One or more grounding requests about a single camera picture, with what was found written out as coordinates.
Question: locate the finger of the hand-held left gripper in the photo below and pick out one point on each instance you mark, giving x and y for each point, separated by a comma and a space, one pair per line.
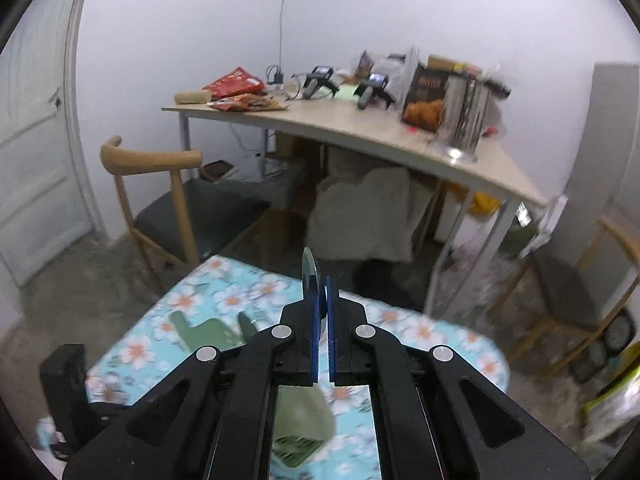
65, 385

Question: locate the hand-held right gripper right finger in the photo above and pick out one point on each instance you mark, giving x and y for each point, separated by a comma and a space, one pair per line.
331, 355

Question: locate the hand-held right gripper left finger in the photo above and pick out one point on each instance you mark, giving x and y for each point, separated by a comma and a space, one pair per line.
315, 355

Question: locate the green perforated utensil holder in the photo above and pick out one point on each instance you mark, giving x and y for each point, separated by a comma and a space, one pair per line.
300, 415

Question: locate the large metal spoon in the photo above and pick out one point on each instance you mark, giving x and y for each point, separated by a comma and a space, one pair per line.
310, 270

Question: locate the turquoise floral cloth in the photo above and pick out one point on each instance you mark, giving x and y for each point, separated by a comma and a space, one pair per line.
225, 280

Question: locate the white sack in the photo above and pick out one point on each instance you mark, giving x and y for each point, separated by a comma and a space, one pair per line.
360, 215

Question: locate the wooden chair with curved backrest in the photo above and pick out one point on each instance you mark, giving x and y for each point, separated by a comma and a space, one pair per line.
200, 210

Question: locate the long wooden desk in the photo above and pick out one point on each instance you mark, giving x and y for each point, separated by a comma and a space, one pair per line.
350, 130

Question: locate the white door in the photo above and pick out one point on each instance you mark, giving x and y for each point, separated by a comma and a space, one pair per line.
35, 160

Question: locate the wooden armchair with dark seat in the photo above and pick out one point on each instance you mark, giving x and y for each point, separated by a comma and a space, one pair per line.
560, 285

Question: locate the orange snack packet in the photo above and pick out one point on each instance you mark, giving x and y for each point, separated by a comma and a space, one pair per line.
245, 104

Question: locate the hand-held gripper on desk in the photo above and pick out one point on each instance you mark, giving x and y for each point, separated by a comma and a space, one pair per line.
317, 80
372, 87

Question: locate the dark snack box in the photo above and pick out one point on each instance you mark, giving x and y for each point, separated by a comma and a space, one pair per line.
425, 100

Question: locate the metal canister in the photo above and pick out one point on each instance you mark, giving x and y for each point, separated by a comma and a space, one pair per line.
467, 115

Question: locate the black charger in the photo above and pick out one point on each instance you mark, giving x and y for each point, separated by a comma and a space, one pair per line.
275, 76

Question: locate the red snack packet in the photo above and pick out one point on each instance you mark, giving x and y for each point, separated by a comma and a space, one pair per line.
232, 82

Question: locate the tan paper roll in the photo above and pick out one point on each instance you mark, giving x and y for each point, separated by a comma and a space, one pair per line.
194, 97

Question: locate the yellow-green rice bag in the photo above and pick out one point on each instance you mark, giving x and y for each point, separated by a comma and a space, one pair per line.
615, 395

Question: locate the silver refrigerator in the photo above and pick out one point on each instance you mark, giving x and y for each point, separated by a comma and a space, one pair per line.
605, 135

